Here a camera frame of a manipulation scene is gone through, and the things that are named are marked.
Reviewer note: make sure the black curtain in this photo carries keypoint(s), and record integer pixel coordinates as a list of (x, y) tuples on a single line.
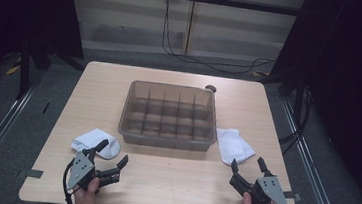
[(355, 82), (17, 6)]

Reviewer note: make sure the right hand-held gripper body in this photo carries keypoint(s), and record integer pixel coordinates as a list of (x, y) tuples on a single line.
[(271, 189)]

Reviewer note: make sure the small black floor tape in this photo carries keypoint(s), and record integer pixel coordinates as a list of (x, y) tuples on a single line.
[(46, 107)]

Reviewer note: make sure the grey tape piece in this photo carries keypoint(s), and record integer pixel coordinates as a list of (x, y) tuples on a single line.
[(34, 173), (290, 195)]

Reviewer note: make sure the yellow floor tape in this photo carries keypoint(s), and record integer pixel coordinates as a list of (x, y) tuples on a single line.
[(13, 69)]

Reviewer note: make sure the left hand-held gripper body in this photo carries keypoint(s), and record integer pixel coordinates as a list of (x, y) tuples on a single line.
[(80, 171)]

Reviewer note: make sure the translucent divided storage box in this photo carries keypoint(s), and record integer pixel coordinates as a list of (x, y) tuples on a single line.
[(167, 114)]

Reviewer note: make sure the black metal stand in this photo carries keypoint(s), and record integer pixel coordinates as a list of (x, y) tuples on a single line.
[(24, 73), (299, 96)]

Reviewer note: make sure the person's left hand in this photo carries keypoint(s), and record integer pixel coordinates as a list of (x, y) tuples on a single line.
[(85, 201)]

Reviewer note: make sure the dark round knob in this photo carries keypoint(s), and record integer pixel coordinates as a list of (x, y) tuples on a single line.
[(210, 88)]

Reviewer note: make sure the white sock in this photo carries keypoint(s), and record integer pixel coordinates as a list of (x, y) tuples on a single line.
[(90, 138), (233, 147)]

